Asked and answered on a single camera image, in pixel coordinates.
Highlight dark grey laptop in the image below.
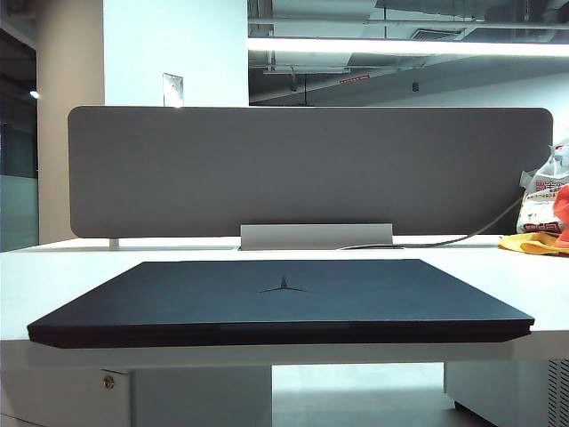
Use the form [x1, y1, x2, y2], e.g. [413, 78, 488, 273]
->
[26, 259, 536, 352]

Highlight grey felt desk divider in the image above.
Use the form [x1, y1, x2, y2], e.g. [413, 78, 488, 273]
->
[67, 105, 554, 239]

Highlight long ceiling light strip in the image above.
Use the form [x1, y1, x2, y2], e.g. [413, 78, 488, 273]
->
[247, 36, 569, 58]

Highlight white drawer cabinet with lock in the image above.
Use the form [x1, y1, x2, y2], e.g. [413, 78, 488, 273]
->
[0, 367, 272, 427]

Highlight yellow cloth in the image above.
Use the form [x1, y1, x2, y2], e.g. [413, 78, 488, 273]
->
[496, 230, 569, 258]

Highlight white printed plastic bag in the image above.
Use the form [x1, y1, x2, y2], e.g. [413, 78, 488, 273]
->
[517, 136, 569, 236]

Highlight white vented cabinet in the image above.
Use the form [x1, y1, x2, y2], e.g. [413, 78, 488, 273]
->
[443, 359, 569, 427]

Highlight orange red plastic bag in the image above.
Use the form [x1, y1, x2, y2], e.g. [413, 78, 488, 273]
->
[550, 184, 569, 257]

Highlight silver cable tray flap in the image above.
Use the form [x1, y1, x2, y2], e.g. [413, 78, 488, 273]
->
[239, 223, 395, 248]

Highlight grey hanging ceiling rail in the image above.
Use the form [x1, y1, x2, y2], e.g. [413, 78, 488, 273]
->
[263, 64, 351, 76]

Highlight metal wall plate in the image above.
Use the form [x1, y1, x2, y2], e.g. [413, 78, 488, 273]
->
[162, 72, 185, 108]

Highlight grey power cable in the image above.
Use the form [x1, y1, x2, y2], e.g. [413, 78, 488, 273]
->
[340, 195, 524, 250]

